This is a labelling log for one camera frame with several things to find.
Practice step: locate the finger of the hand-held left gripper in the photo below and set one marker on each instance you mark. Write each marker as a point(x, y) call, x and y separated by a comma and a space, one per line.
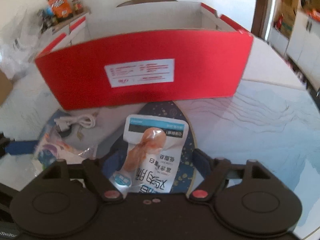
point(21, 147)

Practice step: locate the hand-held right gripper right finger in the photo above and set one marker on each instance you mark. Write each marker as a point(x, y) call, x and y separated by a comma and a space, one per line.
point(201, 162)

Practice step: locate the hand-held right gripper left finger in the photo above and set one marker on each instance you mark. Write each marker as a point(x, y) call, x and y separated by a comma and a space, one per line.
point(110, 163)

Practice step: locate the white chicken breast packet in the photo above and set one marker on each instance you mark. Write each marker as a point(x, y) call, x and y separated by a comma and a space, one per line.
point(155, 165)

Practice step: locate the red cardboard box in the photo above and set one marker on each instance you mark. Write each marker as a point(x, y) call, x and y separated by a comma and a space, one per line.
point(200, 67)

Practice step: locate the white blue marble desktop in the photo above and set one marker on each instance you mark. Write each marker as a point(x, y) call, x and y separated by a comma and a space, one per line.
point(250, 130)

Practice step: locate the blueberry cake packet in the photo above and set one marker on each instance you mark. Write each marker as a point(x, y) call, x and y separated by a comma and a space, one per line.
point(52, 151)

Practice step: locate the blue flat packet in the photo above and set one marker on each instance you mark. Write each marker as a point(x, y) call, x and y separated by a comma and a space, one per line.
point(47, 127)

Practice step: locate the brown cardboard box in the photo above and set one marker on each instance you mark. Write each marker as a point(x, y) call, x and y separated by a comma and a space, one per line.
point(5, 87)

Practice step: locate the dark blue speckled packet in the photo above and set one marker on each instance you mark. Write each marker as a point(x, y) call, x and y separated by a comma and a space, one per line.
point(162, 108)

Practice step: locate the clear plastic bag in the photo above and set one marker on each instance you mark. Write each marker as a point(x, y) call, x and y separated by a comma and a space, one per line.
point(22, 42)

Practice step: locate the small white cabinet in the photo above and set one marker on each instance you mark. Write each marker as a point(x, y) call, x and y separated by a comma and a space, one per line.
point(75, 23)

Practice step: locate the orange snack bag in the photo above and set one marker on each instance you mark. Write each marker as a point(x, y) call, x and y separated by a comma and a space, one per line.
point(60, 3)

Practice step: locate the red lidded jar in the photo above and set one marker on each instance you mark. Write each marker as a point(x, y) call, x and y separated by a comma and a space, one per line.
point(77, 6)

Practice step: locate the white lower cabinet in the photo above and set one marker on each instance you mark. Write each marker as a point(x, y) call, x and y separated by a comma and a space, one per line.
point(305, 50)

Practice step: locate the red bottle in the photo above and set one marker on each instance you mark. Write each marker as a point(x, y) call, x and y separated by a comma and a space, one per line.
point(278, 21)

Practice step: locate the green printed cardboard box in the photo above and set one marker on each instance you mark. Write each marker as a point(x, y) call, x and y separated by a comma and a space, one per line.
point(288, 20)

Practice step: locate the dark door frame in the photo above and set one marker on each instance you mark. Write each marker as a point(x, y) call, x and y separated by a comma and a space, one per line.
point(262, 7)

